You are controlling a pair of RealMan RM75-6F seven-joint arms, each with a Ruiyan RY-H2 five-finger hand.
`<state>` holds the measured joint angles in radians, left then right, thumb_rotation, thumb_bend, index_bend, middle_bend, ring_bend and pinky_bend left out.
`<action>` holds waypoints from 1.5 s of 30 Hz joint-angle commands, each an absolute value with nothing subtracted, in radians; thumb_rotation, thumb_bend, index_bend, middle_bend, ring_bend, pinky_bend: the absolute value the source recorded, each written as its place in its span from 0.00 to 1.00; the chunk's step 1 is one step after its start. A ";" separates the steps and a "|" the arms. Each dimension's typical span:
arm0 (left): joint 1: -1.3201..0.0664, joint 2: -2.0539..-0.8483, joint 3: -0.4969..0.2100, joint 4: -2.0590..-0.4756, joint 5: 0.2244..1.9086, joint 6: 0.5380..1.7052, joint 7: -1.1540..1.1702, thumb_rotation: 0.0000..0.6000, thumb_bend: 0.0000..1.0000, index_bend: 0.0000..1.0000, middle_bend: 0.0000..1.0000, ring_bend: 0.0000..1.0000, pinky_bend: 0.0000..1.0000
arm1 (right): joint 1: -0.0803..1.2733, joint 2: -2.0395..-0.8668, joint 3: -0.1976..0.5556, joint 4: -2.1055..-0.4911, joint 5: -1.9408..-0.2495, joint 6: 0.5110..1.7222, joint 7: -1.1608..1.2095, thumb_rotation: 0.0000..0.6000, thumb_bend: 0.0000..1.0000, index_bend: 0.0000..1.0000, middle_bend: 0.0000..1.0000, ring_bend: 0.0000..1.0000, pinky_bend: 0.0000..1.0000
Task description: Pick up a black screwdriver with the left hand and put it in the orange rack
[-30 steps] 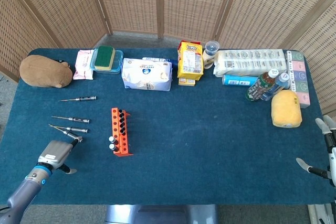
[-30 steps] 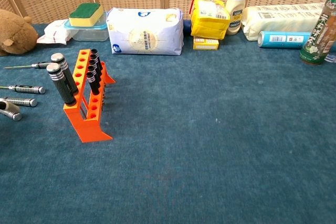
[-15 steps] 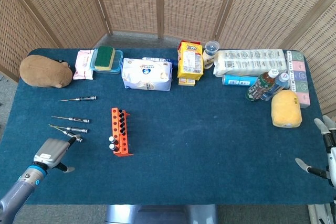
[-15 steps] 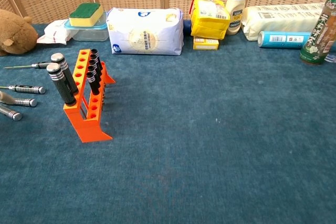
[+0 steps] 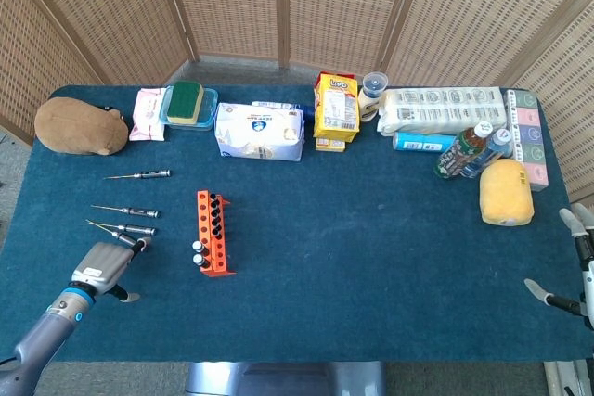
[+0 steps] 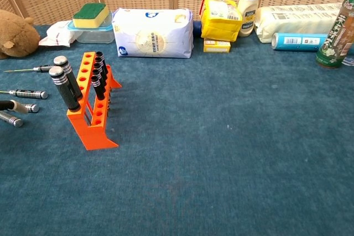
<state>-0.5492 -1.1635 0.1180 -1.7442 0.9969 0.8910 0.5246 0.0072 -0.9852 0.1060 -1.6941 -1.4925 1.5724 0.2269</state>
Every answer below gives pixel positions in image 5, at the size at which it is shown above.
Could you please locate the yellow bread plush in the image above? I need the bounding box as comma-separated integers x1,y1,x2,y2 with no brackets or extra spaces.
479,158,535,227

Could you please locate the small yellow box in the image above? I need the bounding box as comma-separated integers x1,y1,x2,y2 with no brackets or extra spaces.
315,135,347,153

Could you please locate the yellow biscuit bag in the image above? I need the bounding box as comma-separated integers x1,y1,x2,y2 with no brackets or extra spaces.
313,71,361,143

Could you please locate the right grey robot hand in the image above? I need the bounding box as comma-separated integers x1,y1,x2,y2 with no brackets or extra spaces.
523,203,594,330

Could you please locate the blue label drink bottle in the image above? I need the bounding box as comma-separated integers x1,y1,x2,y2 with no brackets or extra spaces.
458,128,514,179

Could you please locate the mayonnaise squeeze bottle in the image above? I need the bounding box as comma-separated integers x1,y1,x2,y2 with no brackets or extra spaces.
357,71,389,123

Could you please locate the orange tube rack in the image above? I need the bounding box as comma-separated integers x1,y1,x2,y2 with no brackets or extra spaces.
196,189,237,278

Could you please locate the clear plastic food container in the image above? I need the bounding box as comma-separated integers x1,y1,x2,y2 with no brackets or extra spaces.
159,84,219,132

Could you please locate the white blue tissue pack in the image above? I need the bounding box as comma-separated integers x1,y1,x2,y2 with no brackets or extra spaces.
213,102,305,163

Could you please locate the brown capybara plush toy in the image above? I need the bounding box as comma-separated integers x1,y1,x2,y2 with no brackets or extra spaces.
33,96,130,157

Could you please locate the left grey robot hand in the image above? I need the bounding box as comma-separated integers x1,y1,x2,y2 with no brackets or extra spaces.
71,236,152,303

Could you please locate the green yellow sponge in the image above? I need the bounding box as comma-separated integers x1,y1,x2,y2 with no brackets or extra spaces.
165,81,205,126

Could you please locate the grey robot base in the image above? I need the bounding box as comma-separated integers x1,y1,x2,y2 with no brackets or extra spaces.
185,361,386,396

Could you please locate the blue cylindrical can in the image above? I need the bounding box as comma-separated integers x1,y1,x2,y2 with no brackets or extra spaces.
393,131,458,155

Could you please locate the multicolour tissue pack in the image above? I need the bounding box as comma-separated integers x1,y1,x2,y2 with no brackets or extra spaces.
503,88,551,192

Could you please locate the grey metal frame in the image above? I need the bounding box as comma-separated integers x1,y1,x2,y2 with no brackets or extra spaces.
542,359,594,396

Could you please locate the green tea bottle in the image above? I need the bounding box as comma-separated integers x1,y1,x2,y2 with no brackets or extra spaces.
433,121,494,181

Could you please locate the white paper towel pack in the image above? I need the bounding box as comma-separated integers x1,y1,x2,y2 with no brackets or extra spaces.
376,86,508,137

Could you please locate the pink wet wipes pack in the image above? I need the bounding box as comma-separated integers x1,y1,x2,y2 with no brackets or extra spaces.
128,87,168,143

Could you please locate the blue felt table cover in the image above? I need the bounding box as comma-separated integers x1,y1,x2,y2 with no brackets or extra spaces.
0,84,590,364

